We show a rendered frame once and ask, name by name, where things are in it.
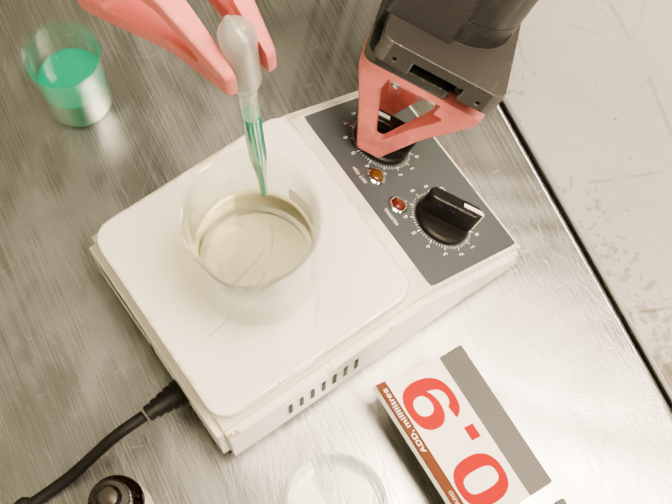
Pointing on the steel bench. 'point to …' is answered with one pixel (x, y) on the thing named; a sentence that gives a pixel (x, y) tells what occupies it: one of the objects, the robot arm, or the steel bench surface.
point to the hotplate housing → (413, 308)
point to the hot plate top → (263, 371)
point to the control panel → (410, 193)
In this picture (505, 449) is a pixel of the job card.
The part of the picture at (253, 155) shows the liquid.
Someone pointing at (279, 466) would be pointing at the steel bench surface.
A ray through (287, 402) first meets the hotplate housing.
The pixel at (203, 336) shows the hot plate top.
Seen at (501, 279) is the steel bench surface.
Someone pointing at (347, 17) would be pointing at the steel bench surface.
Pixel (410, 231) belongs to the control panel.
